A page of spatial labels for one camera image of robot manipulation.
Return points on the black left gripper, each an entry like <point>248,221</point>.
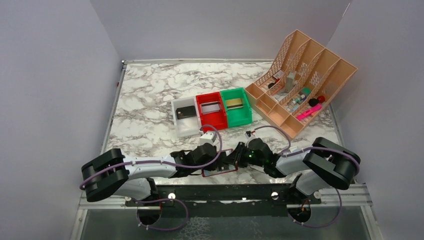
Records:
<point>218,159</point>

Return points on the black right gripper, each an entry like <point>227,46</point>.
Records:
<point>239,153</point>

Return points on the red leather card holder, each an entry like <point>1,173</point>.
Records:
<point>220,167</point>

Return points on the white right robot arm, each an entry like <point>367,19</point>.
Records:
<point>322,165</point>

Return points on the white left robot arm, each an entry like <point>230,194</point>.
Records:
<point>113,173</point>

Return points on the silver card in red bin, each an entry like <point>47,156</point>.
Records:
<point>210,107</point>

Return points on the gold card in green bin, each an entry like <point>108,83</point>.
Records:
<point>234,103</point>

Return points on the white plastic bin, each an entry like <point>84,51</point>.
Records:
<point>188,126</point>

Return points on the red plastic bin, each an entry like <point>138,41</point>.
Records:
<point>216,119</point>

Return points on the green plastic bin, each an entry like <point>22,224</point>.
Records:
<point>240,116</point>

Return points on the red black round item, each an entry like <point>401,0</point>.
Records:
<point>315,101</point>

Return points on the pink highlighter marker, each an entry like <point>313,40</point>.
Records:
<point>309,112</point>

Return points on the green capped tube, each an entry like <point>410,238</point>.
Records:
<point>303,94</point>

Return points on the grey box in organizer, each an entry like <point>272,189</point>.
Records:
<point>289,83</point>

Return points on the beige desk organizer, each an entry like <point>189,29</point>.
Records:
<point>318,68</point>

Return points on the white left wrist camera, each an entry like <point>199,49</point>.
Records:
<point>208,137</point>

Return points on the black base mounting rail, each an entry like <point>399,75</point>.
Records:
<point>219,200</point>

